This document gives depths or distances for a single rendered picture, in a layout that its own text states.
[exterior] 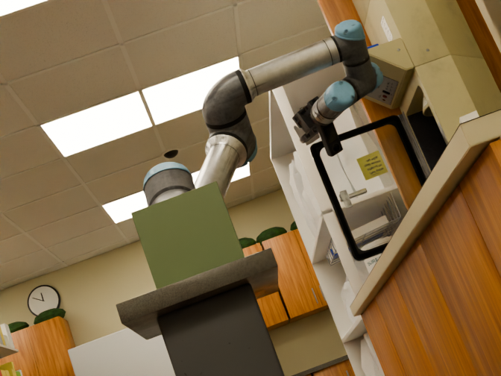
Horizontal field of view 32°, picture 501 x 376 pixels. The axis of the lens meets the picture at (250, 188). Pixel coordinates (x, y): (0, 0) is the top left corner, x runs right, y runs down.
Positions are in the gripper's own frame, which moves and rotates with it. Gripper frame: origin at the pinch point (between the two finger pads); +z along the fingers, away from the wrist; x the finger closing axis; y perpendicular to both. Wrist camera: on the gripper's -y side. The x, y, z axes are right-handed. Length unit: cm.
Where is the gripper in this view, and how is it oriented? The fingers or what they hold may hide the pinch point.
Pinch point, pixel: (305, 140)
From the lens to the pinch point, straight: 267.7
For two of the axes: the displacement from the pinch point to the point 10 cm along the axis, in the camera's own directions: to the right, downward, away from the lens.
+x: -7.7, 5.2, -3.7
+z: -2.6, 2.7, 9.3
